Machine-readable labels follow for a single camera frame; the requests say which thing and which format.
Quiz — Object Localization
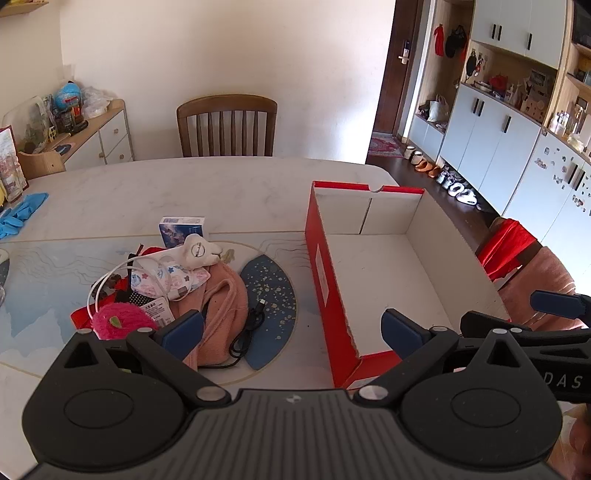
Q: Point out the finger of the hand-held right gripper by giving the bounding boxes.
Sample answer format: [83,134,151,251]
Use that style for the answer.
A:
[530,290,591,329]
[459,311,536,341]

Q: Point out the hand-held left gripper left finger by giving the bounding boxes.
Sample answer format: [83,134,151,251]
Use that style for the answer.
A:
[54,310,232,409]

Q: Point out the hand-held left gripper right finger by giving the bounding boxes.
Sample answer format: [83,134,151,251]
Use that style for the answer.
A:
[353,308,537,409]

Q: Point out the white labelled packet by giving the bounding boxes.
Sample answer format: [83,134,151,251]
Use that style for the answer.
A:
[141,298,176,328]

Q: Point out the pink fleece cloth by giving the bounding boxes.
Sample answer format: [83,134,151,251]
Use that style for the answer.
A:
[178,263,250,370]

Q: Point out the star-patterned soft packet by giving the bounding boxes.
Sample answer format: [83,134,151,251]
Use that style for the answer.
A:
[130,258,212,301]

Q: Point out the black polka dot item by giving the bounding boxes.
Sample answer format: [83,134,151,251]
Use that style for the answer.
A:
[115,288,148,308]

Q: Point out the pink round plush toy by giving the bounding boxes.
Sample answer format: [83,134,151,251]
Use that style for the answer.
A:
[92,302,160,342]

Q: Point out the black cable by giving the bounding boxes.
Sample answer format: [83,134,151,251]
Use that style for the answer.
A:
[228,299,267,358]

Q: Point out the white plush toy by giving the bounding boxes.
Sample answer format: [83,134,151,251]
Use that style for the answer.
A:
[178,234,236,269]

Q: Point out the red shoe box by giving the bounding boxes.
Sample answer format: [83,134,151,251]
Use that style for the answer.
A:
[305,181,511,391]

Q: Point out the white charging cable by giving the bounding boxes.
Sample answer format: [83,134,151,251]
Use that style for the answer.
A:
[88,258,195,319]

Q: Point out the red cloth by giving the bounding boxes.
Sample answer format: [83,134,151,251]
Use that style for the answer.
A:
[70,246,162,330]

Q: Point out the pink towel on chair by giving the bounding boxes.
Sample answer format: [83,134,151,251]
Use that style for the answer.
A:
[501,247,578,330]

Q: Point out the red garment on chair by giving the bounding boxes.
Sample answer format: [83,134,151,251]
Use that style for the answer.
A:
[478,219,539,282]

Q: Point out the wooden chair with draped cloths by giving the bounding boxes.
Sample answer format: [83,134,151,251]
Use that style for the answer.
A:
[475,216,541,291]

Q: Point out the blue printed box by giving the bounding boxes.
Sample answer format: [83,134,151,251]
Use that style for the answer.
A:
[158,216,207,247]

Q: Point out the row of shoes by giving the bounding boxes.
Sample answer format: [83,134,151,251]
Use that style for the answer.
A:
[404,144,478,206]

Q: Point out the red patterned rug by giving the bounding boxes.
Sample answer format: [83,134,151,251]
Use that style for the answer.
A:
[367,131,404,158]

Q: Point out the blue rubber glove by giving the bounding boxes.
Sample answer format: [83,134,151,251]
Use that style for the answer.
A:
[11,192,49,220]
[0,208,26,239]

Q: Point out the white sideboard with wooden top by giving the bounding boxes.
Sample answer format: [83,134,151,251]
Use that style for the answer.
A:
[46,99,136,171]

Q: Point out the white tote bag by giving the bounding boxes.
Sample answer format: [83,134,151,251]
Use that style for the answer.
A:
[428,95,450,123]

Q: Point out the light wooden child chair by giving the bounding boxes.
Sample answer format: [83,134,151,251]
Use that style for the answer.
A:
[17,150,66,181]

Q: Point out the brown wooden slat-back chair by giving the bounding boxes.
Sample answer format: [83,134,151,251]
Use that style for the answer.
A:
[176,95,278,158]

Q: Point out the printed picture box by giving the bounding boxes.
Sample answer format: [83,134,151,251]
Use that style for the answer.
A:
[0,127,29,204]

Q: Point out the dark glass jar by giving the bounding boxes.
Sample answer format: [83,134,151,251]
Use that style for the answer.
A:
[54,108,88,134]

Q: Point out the dark brown door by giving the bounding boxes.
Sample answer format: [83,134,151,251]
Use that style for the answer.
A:
[373,0,423,137]

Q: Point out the clear plastic bag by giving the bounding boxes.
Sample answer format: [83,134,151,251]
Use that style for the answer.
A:
[82,87,114,118]

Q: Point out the clear plastic container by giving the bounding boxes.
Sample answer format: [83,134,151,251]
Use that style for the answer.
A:
[2,97,51,153]

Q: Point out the blue ball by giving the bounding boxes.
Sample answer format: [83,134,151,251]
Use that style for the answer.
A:
[53,82,81,112]

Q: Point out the white and wood wall cabinet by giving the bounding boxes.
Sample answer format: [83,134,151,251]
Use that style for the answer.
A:
[406,0,591,259]

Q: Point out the wooden wall shelf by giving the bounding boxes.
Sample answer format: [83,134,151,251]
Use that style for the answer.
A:
[0,0,49,18]

